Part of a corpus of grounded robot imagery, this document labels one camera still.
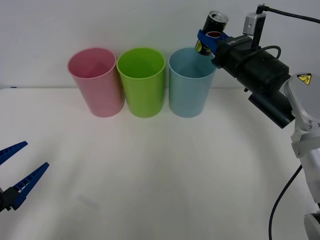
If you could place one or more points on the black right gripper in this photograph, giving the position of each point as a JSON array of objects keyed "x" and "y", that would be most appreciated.
[{"x": 230, "y": 53}]

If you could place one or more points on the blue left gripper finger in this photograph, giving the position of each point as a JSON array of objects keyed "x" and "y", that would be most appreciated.
[
  {"x": 12, "y": 149},
  {"x": 27, "y": 183}
]

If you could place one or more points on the black drink can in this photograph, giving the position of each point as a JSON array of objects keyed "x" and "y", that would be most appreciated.
[{"x": 215, "y": 23}]

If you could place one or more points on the silver and black right arm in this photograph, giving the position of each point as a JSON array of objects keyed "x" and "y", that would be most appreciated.
[{"x": 302, "y": 105}]

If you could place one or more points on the pale blue plastic waste bin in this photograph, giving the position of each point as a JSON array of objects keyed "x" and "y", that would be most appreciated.
[{"x": 186, "y": 97}]

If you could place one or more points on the yellow-green plastic waste bin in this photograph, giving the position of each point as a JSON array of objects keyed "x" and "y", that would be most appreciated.
[{"x": 143, "y": 97}]

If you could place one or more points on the pink plastic waste bin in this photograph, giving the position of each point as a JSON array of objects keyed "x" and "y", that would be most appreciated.
[{"x": 100, "y": 95}]

